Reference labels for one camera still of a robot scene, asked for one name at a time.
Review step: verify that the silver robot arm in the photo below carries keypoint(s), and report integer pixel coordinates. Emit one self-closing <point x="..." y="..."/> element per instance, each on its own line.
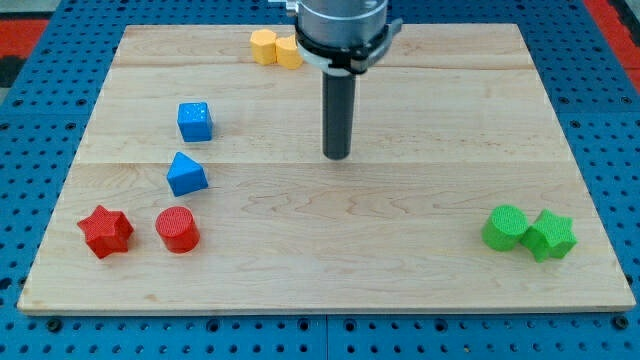
<point x="342" y="37"/>

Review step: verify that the light wooden board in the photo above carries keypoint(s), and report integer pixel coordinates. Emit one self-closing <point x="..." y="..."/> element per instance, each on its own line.
<point x="453" y="122"/>

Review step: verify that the black cylindrical end effector rod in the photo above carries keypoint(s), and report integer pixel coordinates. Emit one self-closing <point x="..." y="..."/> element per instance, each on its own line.
<point x="338" y="94"/>

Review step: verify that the yellow rounded block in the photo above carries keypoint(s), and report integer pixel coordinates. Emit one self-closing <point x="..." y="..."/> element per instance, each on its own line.
<point x="287" y="54"/>

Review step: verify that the blue triangle block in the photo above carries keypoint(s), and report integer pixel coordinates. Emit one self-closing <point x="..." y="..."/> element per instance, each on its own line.
<point x="185" y="175"/>

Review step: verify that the blue cube block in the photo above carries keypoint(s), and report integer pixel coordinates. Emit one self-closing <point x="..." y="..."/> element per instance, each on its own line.
<point x="195" y="122"/>

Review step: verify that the yellow hexagon block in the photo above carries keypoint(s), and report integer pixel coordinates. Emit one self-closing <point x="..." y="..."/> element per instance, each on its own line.
<point x="263" y="46"/>

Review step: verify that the red cylinder block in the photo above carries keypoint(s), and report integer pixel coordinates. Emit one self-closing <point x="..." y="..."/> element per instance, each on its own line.
<point x="177" y="228"/>

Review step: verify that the green cylinder block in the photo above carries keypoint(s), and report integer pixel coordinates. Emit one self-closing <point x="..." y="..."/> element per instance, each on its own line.
<point x="504" y="227"/>

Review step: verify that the red star block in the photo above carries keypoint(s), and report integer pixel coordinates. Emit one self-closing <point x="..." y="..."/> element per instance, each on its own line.
<point x="106" y="231"/>

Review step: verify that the green star block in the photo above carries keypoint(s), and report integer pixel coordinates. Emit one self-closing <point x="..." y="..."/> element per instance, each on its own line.
<point x="550" y="236"/>

